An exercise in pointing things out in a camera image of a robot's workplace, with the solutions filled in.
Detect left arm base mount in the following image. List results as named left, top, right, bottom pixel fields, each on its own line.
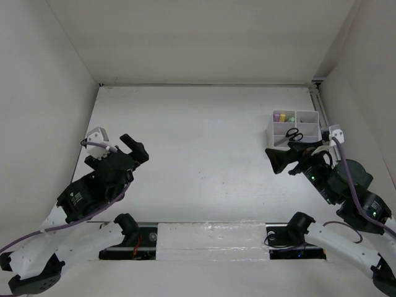
left=98, top=223, right=158, bottom=261

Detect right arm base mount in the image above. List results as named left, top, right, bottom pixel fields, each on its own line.
left=264, top=223, right=327, bottom=260

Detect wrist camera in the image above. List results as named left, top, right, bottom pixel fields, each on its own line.
left=321, top=124, right=345, bottom=148
left=81, top=127, right=110, bottom=160

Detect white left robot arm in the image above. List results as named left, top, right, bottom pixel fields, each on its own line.
left=1, top=136, right=149, bottom=296

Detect black handled scissors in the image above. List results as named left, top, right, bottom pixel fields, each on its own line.
left=274, top=127, right=304, bottom=147

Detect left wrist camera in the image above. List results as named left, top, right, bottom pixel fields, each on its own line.
left=81, top=127, right=110, bottom=160

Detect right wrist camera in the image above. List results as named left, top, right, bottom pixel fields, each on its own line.
left=321, top=124, right=345, bottom=148

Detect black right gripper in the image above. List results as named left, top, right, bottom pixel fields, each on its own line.
left=264, top=138, right=337, bottom=204

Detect white compartment organizer box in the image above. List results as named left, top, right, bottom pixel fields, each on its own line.
left=266, top=110, right=321, bottom=150

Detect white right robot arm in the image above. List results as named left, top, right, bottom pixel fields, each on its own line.
left=127, top=128, right=395, bottom=296

